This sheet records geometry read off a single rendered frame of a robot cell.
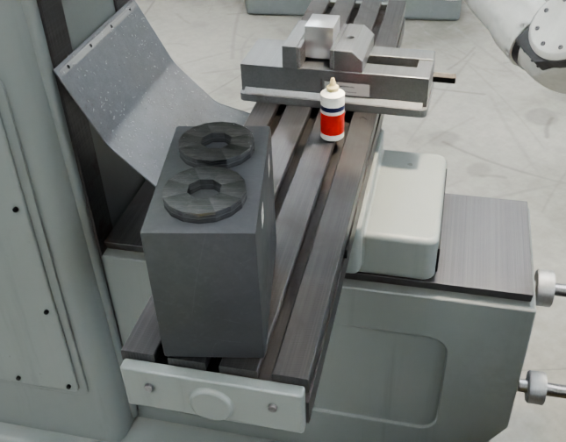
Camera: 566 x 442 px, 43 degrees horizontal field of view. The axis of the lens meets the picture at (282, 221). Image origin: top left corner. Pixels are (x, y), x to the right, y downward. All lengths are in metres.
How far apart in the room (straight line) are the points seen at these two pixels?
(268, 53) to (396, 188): 0.35
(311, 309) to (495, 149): 2.17
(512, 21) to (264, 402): 0.52
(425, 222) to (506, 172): 1.66
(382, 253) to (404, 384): 0.32
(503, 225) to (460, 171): 1.45
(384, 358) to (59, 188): 0.67
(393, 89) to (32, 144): 0.62
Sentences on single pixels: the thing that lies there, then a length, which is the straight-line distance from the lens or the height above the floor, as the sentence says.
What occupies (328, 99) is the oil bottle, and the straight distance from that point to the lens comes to 1.19.
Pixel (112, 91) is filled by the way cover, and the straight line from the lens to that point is 1.28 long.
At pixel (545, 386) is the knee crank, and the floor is 0.51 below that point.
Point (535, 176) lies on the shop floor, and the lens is 2.88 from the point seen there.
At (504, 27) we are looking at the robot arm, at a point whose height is 1.20.
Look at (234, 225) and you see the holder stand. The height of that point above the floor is 1.09.
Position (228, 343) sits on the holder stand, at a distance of 0.83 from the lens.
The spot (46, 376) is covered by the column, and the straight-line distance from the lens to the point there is 1.62.
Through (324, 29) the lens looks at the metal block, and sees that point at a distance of 1.31.
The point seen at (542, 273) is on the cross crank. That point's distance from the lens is 1.42.
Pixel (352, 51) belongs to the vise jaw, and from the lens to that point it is 1.29.
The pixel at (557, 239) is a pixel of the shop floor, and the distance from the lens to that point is 2.58.
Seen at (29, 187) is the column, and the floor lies 0.86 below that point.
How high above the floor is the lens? 1.54
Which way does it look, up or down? 37 degrees down
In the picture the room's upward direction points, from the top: 3 degrees counter-clockwise
